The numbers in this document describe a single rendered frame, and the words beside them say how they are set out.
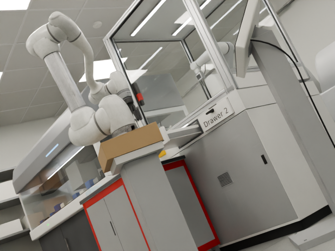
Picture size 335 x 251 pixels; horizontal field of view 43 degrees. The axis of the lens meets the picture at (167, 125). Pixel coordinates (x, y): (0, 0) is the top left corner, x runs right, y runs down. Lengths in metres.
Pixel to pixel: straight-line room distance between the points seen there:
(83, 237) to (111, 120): 2.02
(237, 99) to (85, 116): 0.95
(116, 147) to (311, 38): 4.32
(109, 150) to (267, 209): 1.09
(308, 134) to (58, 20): 1.51
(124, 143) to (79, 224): 2.06
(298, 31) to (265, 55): 4.06
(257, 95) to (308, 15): 3.44
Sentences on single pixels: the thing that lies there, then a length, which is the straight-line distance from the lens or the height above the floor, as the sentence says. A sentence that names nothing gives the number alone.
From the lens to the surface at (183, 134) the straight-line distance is 2.87.
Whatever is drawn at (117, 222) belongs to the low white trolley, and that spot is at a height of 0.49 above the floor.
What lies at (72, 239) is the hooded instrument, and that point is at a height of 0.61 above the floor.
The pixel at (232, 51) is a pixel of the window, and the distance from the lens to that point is 2.97.
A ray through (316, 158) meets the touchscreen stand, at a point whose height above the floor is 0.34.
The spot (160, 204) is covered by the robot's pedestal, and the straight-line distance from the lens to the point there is 2.30.
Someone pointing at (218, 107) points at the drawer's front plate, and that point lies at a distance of 2.83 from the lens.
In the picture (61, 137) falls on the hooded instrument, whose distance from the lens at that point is 4.04.
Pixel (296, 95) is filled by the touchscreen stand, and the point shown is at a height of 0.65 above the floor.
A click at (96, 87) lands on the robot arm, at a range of 2.91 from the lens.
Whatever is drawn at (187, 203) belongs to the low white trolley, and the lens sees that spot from 2.99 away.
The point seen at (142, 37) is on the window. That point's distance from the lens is 3.38.
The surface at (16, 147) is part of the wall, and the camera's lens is 7.13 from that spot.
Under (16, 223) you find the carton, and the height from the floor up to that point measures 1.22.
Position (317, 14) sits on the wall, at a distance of 6.13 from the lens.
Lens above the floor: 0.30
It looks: 13 degrees up
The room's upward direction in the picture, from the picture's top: 24 degrees counter-clockwise
